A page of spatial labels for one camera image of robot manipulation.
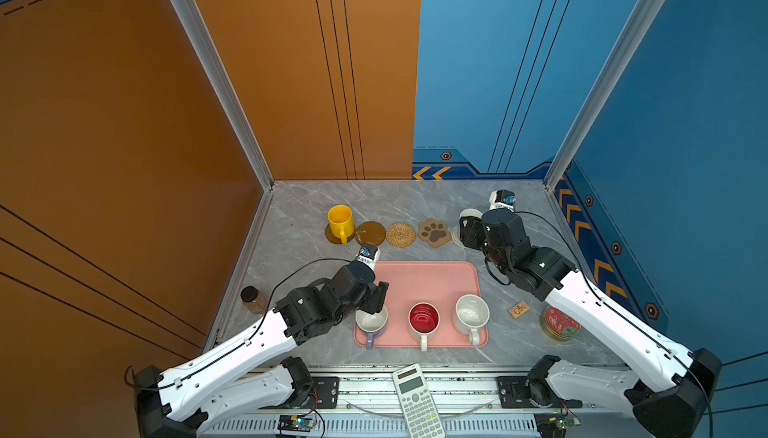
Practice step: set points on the aluminium front rail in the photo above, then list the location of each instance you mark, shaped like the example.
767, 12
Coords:
184, 409

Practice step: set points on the cork paw print coaster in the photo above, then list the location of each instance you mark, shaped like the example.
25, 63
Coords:
434, 232

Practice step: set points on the right circuit board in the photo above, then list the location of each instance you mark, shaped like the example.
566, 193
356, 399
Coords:
555, 426

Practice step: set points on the brown spice jar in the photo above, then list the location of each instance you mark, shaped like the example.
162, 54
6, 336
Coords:
254, 300

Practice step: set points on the white calculator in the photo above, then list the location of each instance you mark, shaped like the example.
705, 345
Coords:
417, 404

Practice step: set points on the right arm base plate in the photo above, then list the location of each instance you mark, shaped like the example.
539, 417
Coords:
524, 392

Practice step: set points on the circuit board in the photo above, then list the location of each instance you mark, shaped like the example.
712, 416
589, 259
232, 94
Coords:
555, 426
296, 425

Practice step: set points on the plain brown wooden coaster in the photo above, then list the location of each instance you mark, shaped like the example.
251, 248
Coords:
340, 234

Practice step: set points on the small wooden block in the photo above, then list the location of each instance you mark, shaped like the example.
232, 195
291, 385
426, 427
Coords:
519, 310

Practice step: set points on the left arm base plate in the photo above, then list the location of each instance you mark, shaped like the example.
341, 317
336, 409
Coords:
324, 393

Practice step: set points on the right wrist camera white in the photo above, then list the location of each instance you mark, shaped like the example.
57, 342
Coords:
502, 199

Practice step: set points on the rattan woven round coaster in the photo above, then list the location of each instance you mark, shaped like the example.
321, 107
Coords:
400, 235

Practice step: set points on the multicolour woven round coaster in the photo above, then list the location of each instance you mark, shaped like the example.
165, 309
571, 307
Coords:
456, 237

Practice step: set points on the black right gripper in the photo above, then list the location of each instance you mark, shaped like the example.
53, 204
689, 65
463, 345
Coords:
470, 231

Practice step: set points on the aluminium frame post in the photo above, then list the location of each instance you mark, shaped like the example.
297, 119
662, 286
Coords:
199, 36
631, 36

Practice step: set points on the white mug purple handle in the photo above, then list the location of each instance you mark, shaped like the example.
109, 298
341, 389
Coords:
371, 325

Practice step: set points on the yellow mug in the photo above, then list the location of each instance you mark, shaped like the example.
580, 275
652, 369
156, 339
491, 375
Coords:
340, 215

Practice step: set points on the white mug front right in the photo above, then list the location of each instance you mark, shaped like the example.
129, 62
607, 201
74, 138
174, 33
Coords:
471, 315

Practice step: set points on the left circuit board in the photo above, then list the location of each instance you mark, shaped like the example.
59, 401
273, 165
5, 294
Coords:
296, 425

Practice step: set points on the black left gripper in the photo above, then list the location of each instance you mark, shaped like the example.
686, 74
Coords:
377, 296

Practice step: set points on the pink tray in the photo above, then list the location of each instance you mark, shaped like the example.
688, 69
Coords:
439, 283

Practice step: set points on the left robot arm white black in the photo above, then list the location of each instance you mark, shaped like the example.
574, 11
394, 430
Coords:
254, 369

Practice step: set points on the glossy brown wooden coaster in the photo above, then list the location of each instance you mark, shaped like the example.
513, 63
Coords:
370, 232

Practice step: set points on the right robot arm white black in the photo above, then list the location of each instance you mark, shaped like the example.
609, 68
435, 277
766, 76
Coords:
665, 386

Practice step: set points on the red round tin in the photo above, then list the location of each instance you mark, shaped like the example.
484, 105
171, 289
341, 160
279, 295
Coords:
558, 325

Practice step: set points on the aluminium frame post left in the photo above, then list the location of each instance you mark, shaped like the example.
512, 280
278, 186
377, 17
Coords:
199, 36

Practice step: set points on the white mug blue handle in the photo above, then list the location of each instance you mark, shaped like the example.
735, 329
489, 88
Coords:
470, 212

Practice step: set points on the aluminium frame post right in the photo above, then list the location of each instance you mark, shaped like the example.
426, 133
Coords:
631, 36

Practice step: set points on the white mug red inside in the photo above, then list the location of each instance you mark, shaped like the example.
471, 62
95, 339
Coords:
423, 323

